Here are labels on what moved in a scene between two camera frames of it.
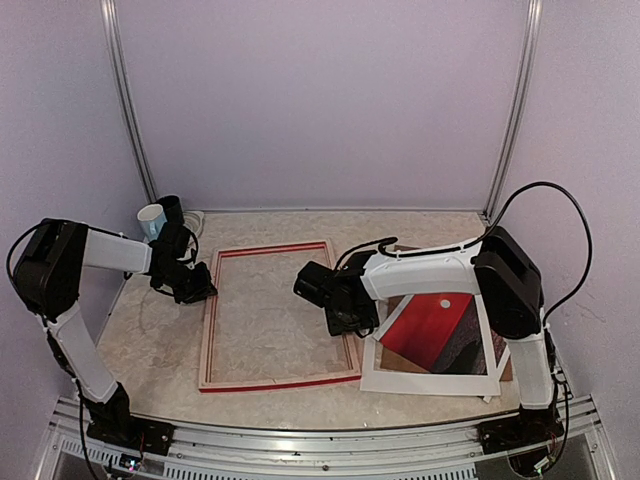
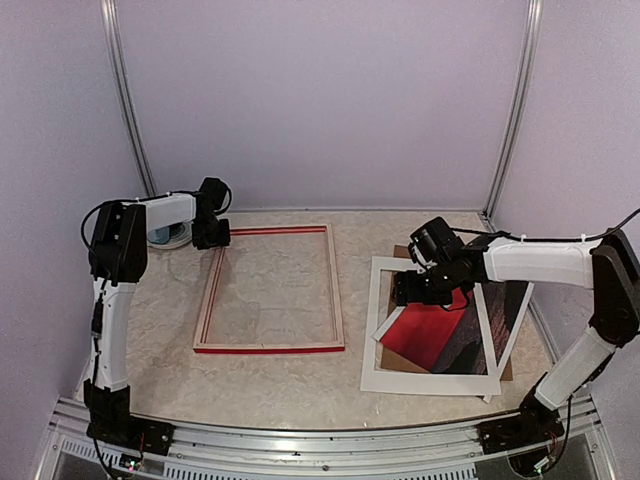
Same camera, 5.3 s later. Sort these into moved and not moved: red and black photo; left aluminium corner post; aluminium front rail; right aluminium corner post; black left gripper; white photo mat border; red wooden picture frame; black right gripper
Moved: red wooden picture frame; black left gripper; black right gripper
Not moved: red and black photo; aluminium front rail; right aluminium corner post; white photo mat border; left aluminium corner post
